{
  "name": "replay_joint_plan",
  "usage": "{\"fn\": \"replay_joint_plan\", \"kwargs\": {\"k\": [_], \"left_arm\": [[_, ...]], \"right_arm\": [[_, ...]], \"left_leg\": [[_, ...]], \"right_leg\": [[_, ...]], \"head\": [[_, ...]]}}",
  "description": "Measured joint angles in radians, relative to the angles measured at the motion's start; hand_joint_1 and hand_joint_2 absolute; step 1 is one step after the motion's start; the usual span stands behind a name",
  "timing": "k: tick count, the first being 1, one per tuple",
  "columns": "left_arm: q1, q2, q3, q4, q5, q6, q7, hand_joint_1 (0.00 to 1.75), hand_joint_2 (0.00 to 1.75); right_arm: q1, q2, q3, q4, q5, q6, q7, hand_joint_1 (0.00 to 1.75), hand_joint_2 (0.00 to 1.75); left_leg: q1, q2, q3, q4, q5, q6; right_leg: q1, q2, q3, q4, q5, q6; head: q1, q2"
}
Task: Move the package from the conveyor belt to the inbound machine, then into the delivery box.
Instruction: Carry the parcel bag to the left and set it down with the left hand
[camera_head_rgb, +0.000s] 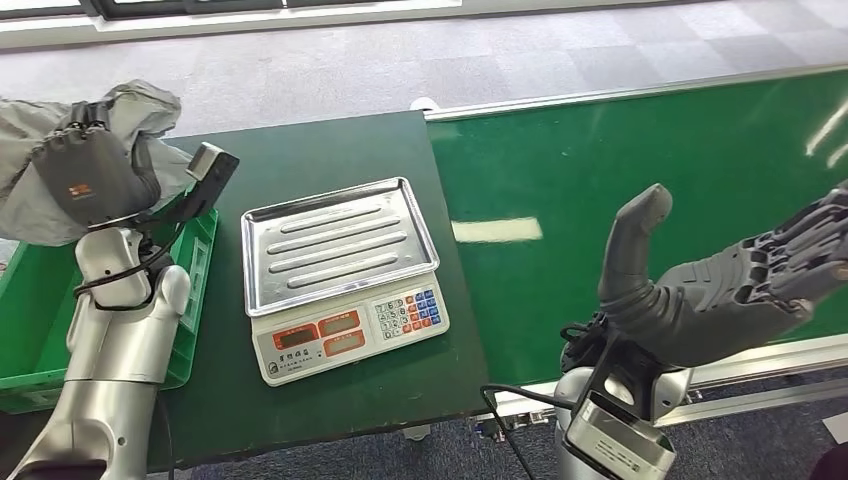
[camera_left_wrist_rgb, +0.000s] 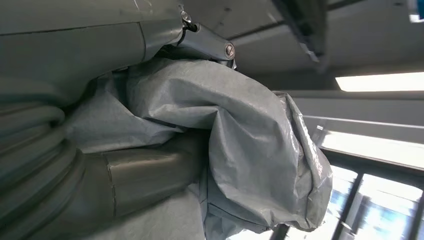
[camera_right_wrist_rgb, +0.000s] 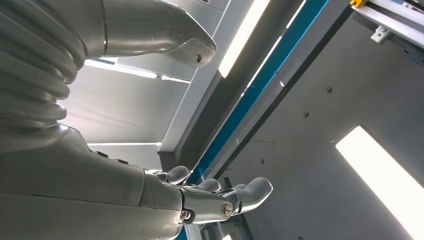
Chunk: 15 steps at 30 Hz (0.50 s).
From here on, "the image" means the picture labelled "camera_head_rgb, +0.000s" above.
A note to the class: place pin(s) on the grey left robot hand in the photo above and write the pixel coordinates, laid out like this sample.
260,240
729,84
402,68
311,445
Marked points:
93,175

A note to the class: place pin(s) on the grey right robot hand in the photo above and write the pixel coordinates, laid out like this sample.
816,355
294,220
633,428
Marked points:
715,298

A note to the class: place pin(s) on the grey poly mailer package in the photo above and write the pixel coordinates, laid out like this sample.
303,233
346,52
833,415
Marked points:
146,106

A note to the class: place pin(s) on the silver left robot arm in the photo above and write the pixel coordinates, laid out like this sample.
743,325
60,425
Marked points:
112,397

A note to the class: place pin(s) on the white round conveyor end cap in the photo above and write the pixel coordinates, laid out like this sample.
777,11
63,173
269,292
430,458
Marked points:
424,104

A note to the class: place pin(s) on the green plastic crate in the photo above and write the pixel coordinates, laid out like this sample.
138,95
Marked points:
33,318

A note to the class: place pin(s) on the white flat floor object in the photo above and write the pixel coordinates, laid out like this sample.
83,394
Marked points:
839,429

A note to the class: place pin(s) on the dark red floor object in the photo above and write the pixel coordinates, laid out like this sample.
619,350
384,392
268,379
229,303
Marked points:
832,466

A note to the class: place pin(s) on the dark green table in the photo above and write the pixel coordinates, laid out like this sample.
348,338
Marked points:
318,152

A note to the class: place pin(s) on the white electronic scale steel tray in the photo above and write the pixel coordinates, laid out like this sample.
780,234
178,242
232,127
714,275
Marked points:
341,245

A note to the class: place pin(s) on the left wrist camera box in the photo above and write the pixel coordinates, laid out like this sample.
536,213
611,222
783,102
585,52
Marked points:
212,175

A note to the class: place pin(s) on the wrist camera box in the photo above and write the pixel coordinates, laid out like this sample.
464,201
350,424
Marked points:
212,175
616,444

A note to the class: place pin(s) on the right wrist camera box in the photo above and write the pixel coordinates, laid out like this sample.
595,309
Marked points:
616,444

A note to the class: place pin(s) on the green belt conveyor aluminium frame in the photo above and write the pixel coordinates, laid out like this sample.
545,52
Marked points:
530,166

